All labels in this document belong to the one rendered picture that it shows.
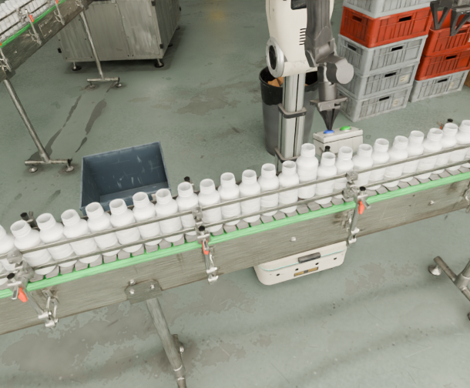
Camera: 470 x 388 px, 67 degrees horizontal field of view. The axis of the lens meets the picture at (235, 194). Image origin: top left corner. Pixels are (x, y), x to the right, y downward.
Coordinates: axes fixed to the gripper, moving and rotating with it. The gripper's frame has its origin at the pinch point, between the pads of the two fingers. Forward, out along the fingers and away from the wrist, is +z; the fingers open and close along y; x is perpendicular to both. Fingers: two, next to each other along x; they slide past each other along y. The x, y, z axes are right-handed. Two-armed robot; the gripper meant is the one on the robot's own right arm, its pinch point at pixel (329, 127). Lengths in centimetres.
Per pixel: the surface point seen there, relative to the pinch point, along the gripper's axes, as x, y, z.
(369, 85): 174, 128, 21
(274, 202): -16.3, -26.5, 13.9
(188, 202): -18, -51, 7
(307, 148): -16.4, -15.2, -0.1
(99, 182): 48, -83, 16
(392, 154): -17.6, 10.8, 7.1
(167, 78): 332, -29, -1
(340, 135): -3.9, 1.6, 2.5
